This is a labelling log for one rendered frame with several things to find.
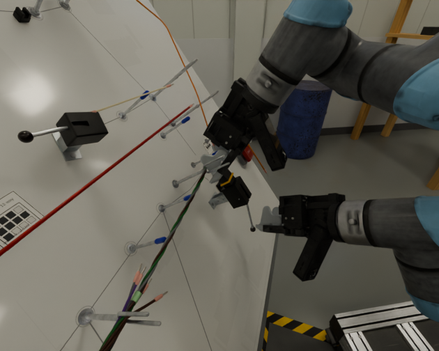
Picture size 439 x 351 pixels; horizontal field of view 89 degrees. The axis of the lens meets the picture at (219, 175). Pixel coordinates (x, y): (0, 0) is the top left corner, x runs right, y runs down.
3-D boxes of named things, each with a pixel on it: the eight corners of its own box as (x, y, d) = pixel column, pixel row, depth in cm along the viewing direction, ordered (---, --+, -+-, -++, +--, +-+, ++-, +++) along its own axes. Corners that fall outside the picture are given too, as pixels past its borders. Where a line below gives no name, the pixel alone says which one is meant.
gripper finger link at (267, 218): (256, 207, 57) (286, 205, 49) (256, 230, 56) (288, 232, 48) (247, 206, 55) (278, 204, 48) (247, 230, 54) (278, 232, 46)
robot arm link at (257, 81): (299, 80, 38) (295, 90, 32) (282, 102, 41) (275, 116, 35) (263, 55, 38) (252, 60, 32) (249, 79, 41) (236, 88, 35)
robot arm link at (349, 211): (383, 246, 37) (363, 248, 33) (354, 243, 41) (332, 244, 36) (378, 201, 39) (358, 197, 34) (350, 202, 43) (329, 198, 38)
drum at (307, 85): (303, 139, 332) (318, 78, 282) (322, 158, 288) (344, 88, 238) (268, 142, 326) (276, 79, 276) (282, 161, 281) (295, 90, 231)
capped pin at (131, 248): (125, 247, 34) (159, 237, 30) (132, 242, 36) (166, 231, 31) (129, 255, 35) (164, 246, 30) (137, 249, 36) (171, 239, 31)
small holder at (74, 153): (-2, 137, 27) (14, 107, 23) (75, 129, 35) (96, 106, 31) (16, 171, 27) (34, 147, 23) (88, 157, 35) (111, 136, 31)
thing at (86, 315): (97, 313, 29) (166, 314, 21) (86, 328, 27) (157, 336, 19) (85, 304, 28) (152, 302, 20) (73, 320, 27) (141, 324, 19)
